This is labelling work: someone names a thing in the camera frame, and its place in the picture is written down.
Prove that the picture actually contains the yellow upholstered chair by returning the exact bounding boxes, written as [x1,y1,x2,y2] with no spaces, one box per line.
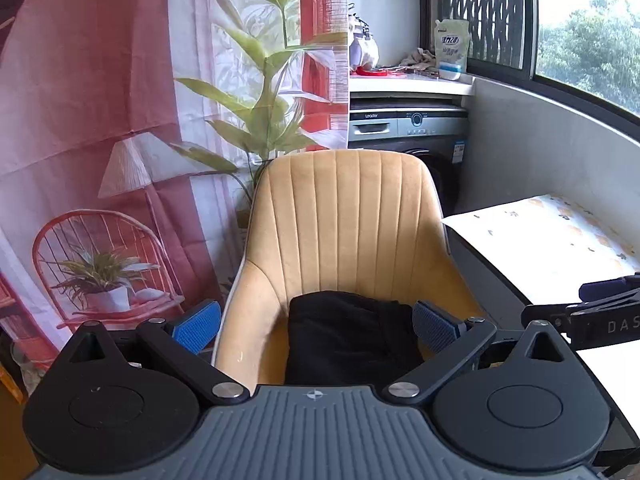
[210,149,493,391]

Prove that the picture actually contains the patterned window grille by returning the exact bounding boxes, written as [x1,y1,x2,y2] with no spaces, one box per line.
[429,0,532,70]

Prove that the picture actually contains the dark framed window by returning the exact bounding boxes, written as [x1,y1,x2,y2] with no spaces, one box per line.
[420,0,640,121]

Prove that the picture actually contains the black corduroy pants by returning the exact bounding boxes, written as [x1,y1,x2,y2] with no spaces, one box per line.
[284,290,426,387]

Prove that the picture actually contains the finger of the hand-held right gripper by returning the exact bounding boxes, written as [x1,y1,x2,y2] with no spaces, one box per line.
[521,302,573,333]
[579,272,640,306]

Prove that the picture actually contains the dark edged table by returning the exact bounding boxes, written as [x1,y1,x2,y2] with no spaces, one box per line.
[442,220,640,461]

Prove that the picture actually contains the red plastic item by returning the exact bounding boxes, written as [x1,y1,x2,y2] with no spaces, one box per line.
[350,65,406,78]

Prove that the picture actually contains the grey washing machine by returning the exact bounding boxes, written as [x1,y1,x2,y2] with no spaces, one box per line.
[347,107,468,216]

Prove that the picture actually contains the white detergent pouch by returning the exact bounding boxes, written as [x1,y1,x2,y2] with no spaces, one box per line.
[434,18,471,73]

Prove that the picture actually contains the printed backdrop cloth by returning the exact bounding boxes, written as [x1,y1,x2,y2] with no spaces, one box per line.
[0,0,351,376]

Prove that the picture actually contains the floral checked tablecloth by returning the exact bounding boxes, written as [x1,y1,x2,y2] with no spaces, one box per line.
[442,192,640,411]

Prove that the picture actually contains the white countertop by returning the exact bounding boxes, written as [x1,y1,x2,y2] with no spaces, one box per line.
[349,71,476,98]

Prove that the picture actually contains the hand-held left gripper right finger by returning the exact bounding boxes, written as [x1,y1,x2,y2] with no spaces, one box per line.
[384,301,567,404]

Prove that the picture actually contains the beige rag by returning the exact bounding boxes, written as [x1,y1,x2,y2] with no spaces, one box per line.
[398,47,441,77]

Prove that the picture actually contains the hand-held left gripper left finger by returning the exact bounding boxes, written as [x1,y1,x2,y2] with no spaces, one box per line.
[69,300,252,406]

